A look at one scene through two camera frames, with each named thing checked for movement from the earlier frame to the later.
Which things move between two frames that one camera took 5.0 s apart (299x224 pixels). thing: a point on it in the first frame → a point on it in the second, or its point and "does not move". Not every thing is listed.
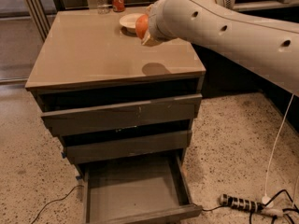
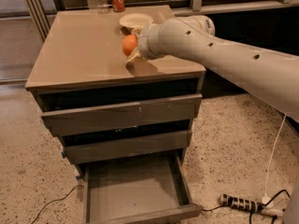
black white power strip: [240, 203] does not move
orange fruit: [141, 25] → [129, 44]
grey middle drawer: [135, 147] does not move
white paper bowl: [129, 21] does not move
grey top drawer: [68, 121] does not move
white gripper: [153, 21] → [144, 44]
